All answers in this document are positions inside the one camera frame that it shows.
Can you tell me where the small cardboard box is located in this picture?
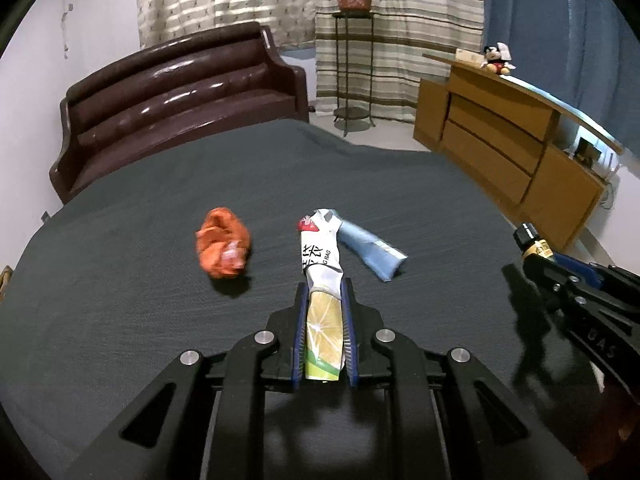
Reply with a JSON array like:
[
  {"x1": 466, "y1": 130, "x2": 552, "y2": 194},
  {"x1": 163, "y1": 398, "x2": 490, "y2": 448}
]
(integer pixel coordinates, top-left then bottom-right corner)
[{"x1": 454, "y1": 47, "x2": 485, "y2": 67}]

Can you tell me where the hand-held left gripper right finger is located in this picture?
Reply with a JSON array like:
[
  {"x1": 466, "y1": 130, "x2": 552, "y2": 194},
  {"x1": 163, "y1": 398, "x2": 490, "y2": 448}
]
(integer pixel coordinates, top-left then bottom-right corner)
[{"x1": 341, "y1": 280, "x2": 588, "y2": 480}]

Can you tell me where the white yellow lemon-print packet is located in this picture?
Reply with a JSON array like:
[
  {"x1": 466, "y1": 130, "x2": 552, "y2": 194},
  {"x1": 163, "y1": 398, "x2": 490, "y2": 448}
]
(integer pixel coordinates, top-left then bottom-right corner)
[{"x1": 297, "y1": 208, "x2": 347, "y2": 384}]

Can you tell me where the black metal plant stand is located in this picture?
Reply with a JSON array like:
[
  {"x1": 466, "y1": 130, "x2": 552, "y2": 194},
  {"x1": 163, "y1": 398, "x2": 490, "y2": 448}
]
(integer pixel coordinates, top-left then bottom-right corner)
[{"x1": 331, "y1": 10, "x2": 377, "y2": 137}]

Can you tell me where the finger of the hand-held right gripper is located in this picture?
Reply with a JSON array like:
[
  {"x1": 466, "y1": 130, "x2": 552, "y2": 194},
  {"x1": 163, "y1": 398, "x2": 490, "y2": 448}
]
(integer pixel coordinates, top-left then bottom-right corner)
[
  {"x1": 521, "y1": 257, "x2": 593, "y2": 313},
  {"x1": 552, "y1": 251, "x2": 612, "y2": 288}
]

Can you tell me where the mouse plush toy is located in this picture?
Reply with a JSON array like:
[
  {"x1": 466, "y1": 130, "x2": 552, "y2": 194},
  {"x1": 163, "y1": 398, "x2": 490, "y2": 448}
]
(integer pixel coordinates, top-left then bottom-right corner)
[{"x1": 480, "y1": 42, "x2": 517, "y2": 76}]

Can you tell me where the small black yellow container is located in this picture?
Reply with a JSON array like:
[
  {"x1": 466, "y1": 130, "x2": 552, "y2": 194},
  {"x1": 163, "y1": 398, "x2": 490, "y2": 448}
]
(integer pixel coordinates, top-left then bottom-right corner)
[{"x1": 514, "y1": 222, "x2": 557, "y2": 262}]

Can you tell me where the wooden cabinet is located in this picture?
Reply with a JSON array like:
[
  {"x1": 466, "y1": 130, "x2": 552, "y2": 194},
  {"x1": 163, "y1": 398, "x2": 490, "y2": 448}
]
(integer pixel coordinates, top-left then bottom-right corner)
[{"x1": 413, "y1": 53, "x2": 626, "y2": 254}]

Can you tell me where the striped beige curtain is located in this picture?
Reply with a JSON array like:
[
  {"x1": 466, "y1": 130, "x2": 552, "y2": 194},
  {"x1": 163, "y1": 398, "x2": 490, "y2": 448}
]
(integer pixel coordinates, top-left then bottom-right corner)
[{"x1": 136, "y1": 0, "x2": 486, "y2": 123}]

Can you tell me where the light blue white packet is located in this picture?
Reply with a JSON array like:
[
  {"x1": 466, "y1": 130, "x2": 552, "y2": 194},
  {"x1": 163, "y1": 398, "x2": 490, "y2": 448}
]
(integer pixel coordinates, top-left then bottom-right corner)
[{"x1": 336, "y1": 220, "x2": 409, "y2": 282}]

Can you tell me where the dark brown leather sofa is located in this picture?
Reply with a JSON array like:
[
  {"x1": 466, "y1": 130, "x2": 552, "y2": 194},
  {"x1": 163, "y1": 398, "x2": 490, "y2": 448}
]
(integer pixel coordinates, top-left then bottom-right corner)
[{"x1": 49, "y1": 21, "x2": 311, "y2": 205}]

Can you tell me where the orange wrapper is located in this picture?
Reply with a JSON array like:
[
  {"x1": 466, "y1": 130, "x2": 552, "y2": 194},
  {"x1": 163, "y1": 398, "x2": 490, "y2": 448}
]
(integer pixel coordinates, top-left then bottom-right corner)
[{"x1": 195, "y1": 206, "x2": 251, "y2": 280}]

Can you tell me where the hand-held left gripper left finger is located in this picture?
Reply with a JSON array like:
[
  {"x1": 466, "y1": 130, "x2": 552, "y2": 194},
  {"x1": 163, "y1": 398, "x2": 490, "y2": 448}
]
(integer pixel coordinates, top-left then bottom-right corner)
[{"x1": 62, "y1": 282, "x2": 308, "y2": 480}]

